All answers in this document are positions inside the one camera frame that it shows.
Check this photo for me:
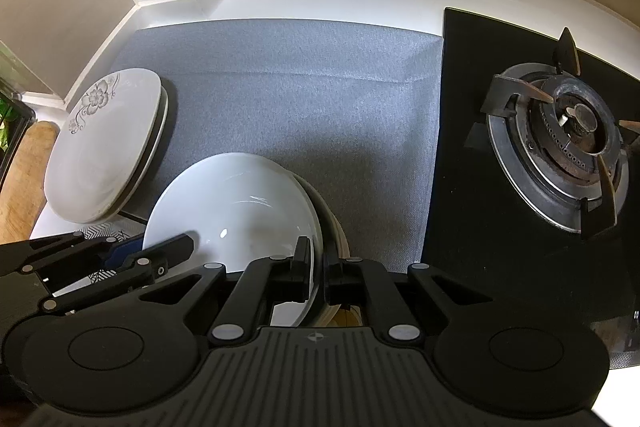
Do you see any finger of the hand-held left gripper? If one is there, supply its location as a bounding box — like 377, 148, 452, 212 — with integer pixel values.
41, 233, 197, 314
0, 231, 145, 295

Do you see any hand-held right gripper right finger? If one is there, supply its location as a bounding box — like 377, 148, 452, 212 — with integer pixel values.
322, 252, 496, 342

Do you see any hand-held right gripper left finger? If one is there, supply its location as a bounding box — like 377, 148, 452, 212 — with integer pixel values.
140, 236, 313, 342

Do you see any cream bowl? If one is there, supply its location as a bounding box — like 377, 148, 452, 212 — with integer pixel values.
290, 172, 363, 328

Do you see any white bowl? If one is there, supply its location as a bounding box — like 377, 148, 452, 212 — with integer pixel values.
142, 152, 323, 328

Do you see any white floral plate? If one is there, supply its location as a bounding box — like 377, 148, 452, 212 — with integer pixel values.
44, 68, 163, 224

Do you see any patterned cloth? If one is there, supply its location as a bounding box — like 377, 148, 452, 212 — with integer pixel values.
82, 214, 146, 284

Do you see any wooden cutting board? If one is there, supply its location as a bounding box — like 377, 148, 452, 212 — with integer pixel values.
0, 121, 60, 245

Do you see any plain white plate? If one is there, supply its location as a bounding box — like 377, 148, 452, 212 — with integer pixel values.
116, 79, 170, 219

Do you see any black gas stove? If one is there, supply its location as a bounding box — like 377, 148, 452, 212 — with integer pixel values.
422, 7, 640, 368

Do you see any green plant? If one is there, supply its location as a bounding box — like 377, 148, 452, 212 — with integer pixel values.
0, 101, 20, 154

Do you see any grey mat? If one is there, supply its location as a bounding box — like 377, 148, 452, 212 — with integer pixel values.
67, 18, 446, 273

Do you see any black pan support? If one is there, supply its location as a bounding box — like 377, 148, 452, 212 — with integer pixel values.
480, 27, 640, 240

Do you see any gas burner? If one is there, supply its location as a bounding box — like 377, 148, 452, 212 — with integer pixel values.
487, 63, 631, 228

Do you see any dark frame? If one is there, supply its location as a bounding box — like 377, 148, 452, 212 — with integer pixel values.
0, 39, 38, 190

